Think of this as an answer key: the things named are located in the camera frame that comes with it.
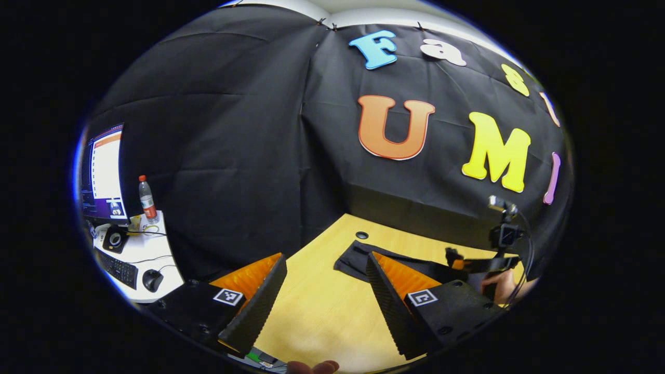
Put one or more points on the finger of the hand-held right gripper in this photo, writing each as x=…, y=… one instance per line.
x=456, y=261

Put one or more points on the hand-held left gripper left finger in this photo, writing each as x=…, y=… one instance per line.
x=260, y=306

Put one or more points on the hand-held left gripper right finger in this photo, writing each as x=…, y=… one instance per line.
x=389, y=306

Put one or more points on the black computer mouse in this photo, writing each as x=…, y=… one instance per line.
x=152, y=280

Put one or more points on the white side desk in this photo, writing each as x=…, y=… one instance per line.
x=156, y=249

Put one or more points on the black keyboard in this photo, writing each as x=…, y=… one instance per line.
x=117, y=268

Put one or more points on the clear plastic water bottle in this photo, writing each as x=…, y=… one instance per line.
x=147, y=202

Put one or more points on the black round device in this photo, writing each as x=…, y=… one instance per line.
x=114, y=239

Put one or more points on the black backdrop cloth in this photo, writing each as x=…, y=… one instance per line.
x=234, y=130

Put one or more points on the computer monitor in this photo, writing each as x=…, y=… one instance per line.
x=104, y=171

